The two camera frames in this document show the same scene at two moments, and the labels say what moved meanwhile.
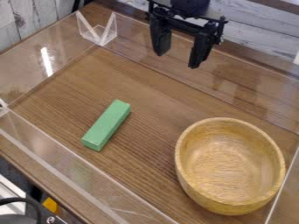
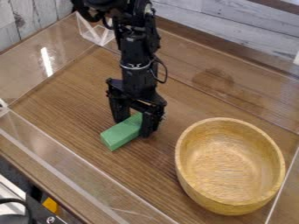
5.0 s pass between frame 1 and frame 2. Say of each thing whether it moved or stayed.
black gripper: moved
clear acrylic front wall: stayed
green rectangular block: moved
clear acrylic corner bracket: stayed
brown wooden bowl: stayed
